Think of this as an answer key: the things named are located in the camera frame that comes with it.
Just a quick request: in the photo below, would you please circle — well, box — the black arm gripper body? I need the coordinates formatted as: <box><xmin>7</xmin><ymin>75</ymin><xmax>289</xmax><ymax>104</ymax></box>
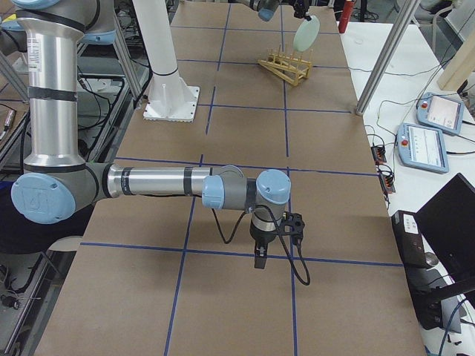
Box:
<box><xmin>249</xmin><ymin>222</ymin><xmax>278</xmax><ymax>245</ymax></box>

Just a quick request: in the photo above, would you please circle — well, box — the light green plate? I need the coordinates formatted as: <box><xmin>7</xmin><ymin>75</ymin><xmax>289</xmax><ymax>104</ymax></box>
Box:
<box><xmin>292</xmin><ymin>15</ymin><xmax>320</xmax><ymax>52</ymax></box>

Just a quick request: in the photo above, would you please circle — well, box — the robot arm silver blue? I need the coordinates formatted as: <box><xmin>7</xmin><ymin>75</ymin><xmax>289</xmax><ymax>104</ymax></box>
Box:
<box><xmin>235</xmin><ymin>0</ymin><xmax>281</xmax><ymax>22</ymax></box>
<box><xmin>10</xmin><ymin>1</ymin><xmax>291</xmax><ymax>268</ymax></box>

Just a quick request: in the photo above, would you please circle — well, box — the orange terminal connector block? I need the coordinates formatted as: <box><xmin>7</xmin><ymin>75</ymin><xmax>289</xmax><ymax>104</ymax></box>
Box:
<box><xmin>369</xmin><ymin>133</ymin><xmax>387</xmax><ymax>164</ymax></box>

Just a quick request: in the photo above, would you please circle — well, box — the black small computer box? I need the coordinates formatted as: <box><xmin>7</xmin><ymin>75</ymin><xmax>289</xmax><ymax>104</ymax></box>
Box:
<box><xmin>391</xmin><ymin>211</ymin><xmax>428</xmax><ymax>268</ymax></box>

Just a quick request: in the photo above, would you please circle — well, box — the wooden dish rack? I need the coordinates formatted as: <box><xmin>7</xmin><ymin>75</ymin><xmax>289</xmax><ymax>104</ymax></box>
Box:
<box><xmin>258</xmin><ymin>46</ymin><xmax>313</xmax><ymax>87</ymax></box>

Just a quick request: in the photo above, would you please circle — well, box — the near teach pendant tablet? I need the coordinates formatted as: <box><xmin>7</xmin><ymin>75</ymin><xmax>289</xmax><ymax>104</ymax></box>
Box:
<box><xmin>396</xmin><ymin>123</ymin><xmax>449</xmax><ymax>174</ymax></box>

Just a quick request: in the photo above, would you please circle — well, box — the teach pendant tablet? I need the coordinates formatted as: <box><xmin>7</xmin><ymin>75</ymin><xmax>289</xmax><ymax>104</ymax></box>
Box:
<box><xmin>396</xmin><ymin>123</ymin><xmax>449</xmax><ymax>174</ymax></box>
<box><xmin>416</xmin><ymin>92</ymin><xmax>464</xmax><ymax>136</ymax></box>

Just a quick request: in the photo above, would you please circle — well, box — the black monitor on stand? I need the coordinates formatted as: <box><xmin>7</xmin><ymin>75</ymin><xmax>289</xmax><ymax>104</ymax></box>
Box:
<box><xmin>406</xmin><ymin>173</ymin><xmax>474</xmax><ymax>333</ymax></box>

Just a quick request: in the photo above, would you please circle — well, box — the far teach pendant tablet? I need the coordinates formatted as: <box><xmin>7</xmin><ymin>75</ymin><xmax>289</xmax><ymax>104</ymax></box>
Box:
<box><xmin>416</xmin><ymin>92</ymin><xmax>464</xmax><ymax>136</ymax></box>

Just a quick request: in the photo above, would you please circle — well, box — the red cylinder tube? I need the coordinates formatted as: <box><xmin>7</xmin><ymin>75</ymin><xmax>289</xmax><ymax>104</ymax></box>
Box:
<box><xmin>338</xmin><ymin>0</ymin><xmax>355</xmax><ymax>33</ymax></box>

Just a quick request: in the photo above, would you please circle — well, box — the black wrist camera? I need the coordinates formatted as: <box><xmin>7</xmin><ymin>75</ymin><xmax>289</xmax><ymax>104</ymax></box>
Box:
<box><xmin>280</xmin><ymin>211</ymin><xmax>305</xmax><ymax>247</ymax></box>
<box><xmin>289</xmin><ymin>0</ymin><xmax>311</xmax><ymax>21</ymax></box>

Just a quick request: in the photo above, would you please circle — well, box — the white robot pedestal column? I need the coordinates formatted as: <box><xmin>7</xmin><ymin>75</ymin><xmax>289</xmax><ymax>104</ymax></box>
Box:
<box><xmin>134</xmin><ymin>1</ymin><xmax>200</xmax><ymax>122</ymax></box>

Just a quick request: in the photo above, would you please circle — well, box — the aluminium frame post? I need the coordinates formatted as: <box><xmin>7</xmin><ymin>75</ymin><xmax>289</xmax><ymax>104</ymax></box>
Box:
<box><xmin>356</xmin><ymin>0</ymin><xmax>420</xmax><ymax>116</ymax></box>

